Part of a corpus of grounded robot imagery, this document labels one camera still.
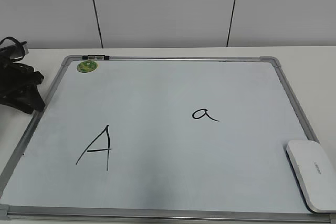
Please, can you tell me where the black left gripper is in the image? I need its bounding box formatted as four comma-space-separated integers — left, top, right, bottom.
1, 61, 45, 114

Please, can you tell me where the aluminium framed whiteboard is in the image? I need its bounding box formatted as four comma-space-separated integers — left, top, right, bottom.
1, 56, 335, 223

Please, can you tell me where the white whiteboard eraser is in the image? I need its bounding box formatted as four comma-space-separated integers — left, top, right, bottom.
286, 140, 335, 213

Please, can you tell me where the green round magnet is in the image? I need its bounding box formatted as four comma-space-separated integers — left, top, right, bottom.
76, 60, 98, 73

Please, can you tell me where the black whiteboard marker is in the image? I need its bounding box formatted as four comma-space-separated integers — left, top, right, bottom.
82, 55, 110, 60

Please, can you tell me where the black cable bundle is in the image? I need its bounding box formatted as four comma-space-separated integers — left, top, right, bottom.
0, 37, 30, 63

